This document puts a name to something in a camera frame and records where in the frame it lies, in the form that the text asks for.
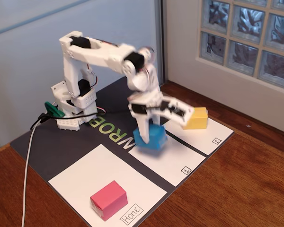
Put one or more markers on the blue box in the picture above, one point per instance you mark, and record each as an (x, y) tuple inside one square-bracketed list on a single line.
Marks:
[(156, 138)]

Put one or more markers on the pink box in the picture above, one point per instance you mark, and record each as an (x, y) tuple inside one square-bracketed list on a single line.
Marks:
[(109, 200)]

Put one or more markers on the yellow box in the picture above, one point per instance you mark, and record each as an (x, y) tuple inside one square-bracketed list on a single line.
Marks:
[(198, 119)]

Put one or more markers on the grey metal door frame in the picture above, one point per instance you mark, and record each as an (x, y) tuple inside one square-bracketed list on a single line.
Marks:
[(161, 28)]

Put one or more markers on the white moving gripper finger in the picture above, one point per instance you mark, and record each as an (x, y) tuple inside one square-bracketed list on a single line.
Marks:
[(161, 120)]

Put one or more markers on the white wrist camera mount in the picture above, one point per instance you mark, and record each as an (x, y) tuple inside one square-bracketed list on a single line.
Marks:
[(177, 110)]

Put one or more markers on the white fixed gripper finger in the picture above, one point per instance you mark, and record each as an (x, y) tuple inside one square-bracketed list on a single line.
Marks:
[(144, 130)]

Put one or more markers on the dark grey mat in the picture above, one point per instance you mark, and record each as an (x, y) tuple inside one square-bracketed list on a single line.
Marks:
[(61, 151)]

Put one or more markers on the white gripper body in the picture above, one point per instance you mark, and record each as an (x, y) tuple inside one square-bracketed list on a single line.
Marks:
[(142, 113)]

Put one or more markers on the green clamp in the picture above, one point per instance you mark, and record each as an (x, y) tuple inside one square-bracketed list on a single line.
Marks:
[(55, 111)]

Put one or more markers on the white home zone sheet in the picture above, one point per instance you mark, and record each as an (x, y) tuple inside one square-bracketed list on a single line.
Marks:
[(85, 175)]

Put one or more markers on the white zone two sheet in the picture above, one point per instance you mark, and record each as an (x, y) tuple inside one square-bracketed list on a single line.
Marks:
[(203, 138)]

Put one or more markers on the glass block window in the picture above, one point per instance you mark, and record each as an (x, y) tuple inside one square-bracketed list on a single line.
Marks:
[(246, 35)]

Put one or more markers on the white zone one sheet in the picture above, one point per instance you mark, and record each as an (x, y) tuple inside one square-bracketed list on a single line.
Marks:
[(175, 163)]

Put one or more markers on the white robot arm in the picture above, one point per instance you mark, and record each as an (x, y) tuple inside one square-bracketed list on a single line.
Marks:
[(97, 53)]

